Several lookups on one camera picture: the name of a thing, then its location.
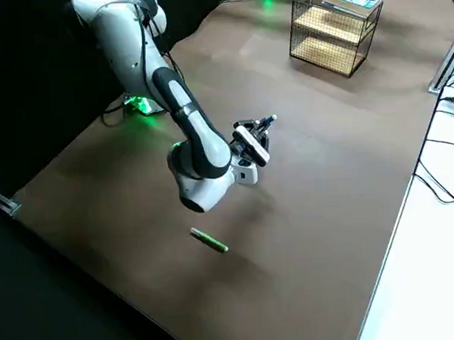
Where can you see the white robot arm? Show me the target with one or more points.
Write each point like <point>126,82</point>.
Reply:
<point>126,37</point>

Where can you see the blue marker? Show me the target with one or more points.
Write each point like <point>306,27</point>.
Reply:
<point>272,118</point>

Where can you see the green marker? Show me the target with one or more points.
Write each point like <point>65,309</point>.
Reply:
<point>209,240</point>

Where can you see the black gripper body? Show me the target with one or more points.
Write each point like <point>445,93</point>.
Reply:
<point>245,123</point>

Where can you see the aluminium camera post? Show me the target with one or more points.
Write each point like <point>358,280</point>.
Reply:
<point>447,60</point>

